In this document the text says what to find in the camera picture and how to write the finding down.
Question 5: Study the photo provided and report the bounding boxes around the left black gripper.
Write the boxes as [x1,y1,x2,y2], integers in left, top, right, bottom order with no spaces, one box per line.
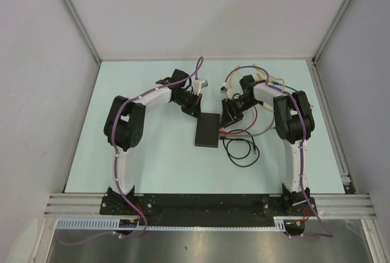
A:
[172,90,202,120]

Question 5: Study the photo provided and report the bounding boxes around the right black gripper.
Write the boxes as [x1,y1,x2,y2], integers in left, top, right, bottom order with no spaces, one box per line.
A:
[219,96,261,128]

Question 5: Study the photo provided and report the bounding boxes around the black ethernet cable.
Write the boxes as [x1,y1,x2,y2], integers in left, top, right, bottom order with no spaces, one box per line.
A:
[219,129,260,168]

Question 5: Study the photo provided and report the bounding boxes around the black network switch box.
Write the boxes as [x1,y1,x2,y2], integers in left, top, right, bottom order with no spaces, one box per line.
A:
[194,113,220,149]

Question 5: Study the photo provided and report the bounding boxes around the red ethernet cable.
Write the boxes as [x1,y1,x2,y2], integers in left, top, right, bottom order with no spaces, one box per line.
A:
[219,106,259,136]

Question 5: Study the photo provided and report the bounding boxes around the yellow ethernet cable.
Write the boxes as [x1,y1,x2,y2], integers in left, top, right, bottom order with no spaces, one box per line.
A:
[225,66,241,89]
[255,74,286,112]

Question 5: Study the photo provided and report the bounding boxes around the grey ethernet cable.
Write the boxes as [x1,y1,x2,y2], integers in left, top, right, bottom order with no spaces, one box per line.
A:
[243,115,277,138]

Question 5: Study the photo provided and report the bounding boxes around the blue ethernet cable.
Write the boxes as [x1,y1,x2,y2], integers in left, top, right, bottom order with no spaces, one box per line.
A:
[272,80,298,92]

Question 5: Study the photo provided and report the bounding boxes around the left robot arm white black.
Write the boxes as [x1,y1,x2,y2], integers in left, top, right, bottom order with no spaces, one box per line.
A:
[104,69,208,214]

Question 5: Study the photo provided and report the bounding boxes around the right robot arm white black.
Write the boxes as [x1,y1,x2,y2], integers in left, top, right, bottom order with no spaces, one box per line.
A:
[220,75,315,215]

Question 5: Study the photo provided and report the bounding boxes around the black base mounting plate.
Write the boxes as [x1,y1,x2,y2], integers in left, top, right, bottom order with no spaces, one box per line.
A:
[99,192,316,230]

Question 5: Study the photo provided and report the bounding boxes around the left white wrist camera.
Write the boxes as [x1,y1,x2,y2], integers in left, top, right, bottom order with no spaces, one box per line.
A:
[191,79,208,95]

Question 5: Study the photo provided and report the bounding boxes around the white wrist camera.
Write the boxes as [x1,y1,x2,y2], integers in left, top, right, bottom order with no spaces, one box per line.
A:
[191,79,208,95]
[220,82,234,99]

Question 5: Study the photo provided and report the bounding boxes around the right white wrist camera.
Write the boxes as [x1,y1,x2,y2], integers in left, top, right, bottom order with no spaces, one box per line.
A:
[220,82,234,99]

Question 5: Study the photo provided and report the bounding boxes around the right aluminium side rail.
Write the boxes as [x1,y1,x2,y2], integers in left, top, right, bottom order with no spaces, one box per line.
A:
[307,59,356,194]

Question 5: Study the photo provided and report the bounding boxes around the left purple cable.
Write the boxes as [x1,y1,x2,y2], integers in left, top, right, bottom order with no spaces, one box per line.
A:
[57,55,204,245]

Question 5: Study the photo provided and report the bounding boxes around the slotted cable duct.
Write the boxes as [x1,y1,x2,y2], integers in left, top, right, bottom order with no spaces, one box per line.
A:
[56,217,285,232]

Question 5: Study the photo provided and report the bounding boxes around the aluminium front rail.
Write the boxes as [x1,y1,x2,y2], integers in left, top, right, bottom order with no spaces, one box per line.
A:
[44,194,376,219]

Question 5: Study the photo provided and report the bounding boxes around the right aluminium corner post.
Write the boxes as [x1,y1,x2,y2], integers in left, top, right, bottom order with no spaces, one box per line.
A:
[312,0,353,63]

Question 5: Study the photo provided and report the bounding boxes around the aluminium corner post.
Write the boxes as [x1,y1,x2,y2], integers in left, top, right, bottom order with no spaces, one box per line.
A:
[312,0,353,63]
[60,0,102,66]

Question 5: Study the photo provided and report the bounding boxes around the left aluminium corner post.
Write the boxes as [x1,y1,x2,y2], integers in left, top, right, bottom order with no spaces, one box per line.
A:
[60,0,102,66]

